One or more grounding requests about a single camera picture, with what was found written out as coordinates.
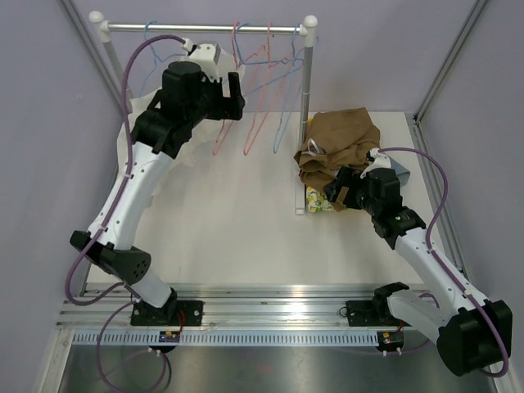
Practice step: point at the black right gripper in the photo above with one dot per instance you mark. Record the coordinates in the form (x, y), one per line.
(346, 178)

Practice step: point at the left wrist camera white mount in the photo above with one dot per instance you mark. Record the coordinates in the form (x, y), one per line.
(206, 54)

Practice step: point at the light blue denim garment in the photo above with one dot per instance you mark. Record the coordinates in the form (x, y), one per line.
(401, 172)

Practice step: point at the white dress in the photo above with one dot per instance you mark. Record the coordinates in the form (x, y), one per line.
(167, 131)

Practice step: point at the blue hanger of red skirt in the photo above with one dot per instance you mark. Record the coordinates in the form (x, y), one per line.
(282, 125)

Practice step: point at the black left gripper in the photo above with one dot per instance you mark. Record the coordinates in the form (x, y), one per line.
(225, 106)

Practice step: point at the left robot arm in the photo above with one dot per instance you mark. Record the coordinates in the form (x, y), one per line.
(108, 244)

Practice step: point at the blue hanger of white dress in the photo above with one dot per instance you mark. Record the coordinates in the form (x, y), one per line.
(156, 59)

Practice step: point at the brown skirt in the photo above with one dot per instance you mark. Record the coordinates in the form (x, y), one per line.
(335, 139)

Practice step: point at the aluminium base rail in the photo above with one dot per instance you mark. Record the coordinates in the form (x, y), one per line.
(231, 316)

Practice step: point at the pink hanger of lemon skirt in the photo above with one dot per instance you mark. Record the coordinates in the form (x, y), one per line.
(258, 120)

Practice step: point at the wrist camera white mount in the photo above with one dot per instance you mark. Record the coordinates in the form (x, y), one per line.
(206, 54)
(376, 160)

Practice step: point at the metal clothes rack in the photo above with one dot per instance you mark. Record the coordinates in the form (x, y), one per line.
(307, 29)

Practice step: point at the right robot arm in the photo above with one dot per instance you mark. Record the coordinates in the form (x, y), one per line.
(470, 331)

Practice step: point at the lemon print skirt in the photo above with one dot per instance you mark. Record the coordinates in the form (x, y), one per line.
(316, 201)

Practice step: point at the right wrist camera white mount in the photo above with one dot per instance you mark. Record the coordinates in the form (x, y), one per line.
(376, 160)

